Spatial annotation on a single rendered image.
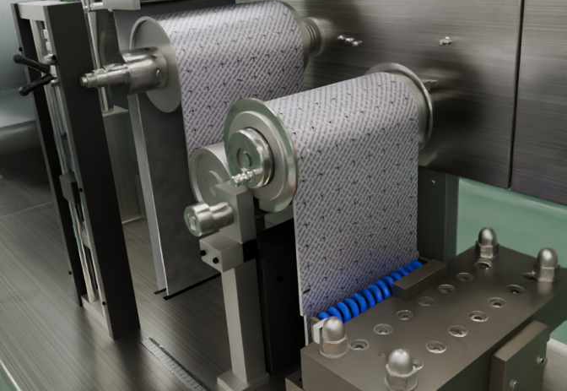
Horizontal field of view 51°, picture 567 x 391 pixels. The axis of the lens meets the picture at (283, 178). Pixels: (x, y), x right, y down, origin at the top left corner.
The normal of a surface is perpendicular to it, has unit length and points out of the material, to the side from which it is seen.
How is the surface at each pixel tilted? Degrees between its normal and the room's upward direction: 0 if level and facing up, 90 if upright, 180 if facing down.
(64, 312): 0
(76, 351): 0
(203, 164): 90
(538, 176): 90
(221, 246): 0
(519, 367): 90
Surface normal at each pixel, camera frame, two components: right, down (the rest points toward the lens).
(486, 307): -0.07, -0.93
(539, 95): -0.76, 0.28
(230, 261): 0.65, 0.23
